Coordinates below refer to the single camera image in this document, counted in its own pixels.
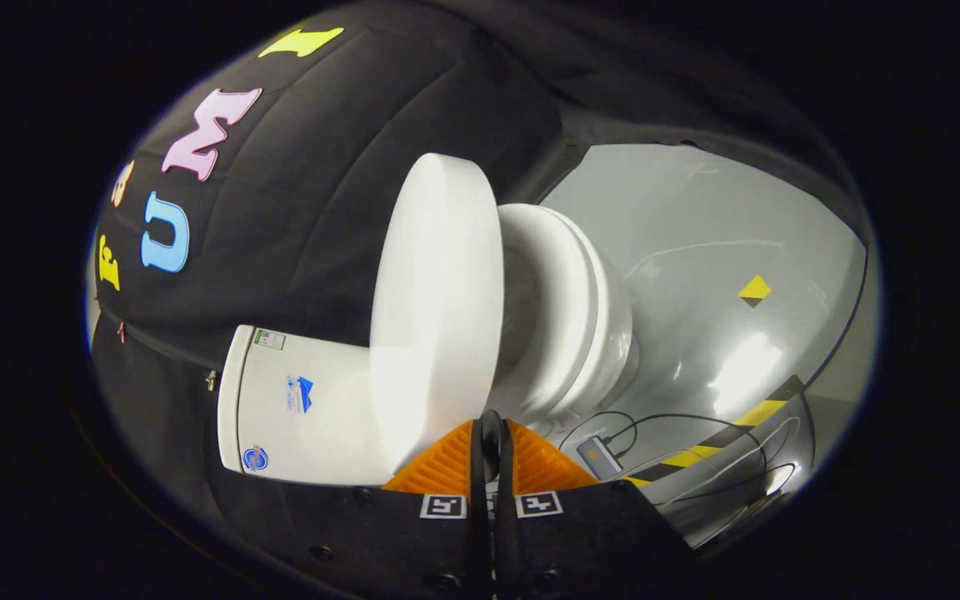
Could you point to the white toilet tank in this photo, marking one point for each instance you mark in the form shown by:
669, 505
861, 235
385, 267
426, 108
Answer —
313, 417

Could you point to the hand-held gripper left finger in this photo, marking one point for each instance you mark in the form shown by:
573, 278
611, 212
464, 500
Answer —
480, 517

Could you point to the white toilet seat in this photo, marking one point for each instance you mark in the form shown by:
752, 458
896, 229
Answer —
555, 283

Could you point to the white toilet bowl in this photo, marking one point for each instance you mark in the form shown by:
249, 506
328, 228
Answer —
613, 333

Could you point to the yellow floor sticker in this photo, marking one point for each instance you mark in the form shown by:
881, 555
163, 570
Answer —
753, 287

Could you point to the black backdrop cloth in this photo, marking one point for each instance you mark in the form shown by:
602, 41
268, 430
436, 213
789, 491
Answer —
313, 192

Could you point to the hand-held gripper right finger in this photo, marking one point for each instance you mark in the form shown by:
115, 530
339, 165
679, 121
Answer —
505, 517

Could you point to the grey adapter box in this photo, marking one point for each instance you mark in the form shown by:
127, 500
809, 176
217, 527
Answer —
599, 457

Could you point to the yellow black hazard tape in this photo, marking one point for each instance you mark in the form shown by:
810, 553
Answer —
759, 411

